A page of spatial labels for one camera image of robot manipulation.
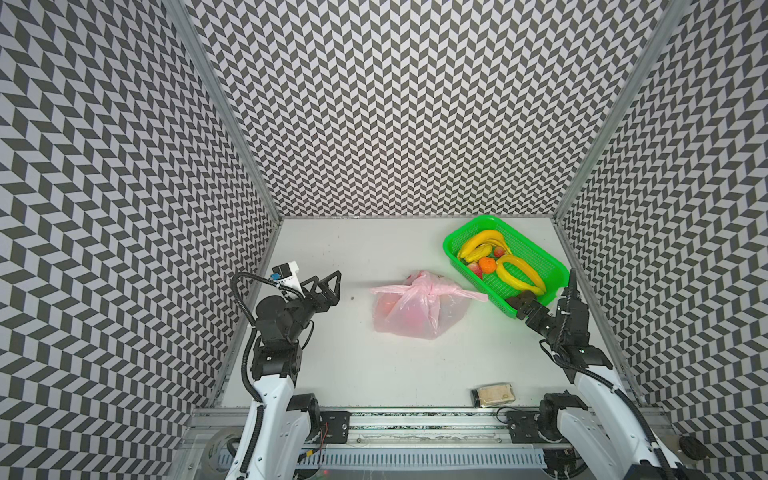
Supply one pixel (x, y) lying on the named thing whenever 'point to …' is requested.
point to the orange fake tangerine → (488, 265)
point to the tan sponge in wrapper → (495, 393)
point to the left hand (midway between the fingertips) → (330, 276)
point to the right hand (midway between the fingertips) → (531, 315)
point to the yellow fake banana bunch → (479, 246)
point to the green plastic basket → (554, 272)
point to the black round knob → (693, 448)
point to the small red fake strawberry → (499, 251)
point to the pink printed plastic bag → (426, 306)
